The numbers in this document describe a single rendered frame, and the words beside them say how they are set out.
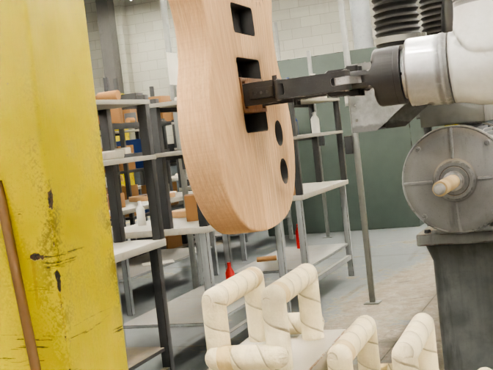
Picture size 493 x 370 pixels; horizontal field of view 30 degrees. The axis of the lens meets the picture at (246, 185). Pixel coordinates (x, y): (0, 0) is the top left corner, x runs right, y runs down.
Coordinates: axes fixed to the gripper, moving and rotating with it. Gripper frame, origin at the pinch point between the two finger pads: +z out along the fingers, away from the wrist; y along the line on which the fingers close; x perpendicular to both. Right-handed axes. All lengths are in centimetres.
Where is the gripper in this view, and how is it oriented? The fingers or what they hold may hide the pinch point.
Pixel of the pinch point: (256, 95)
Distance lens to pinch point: 125.1
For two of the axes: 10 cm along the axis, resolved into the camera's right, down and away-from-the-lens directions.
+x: -1.2, -9.9, -0.5
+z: -9.4, 1.0, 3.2
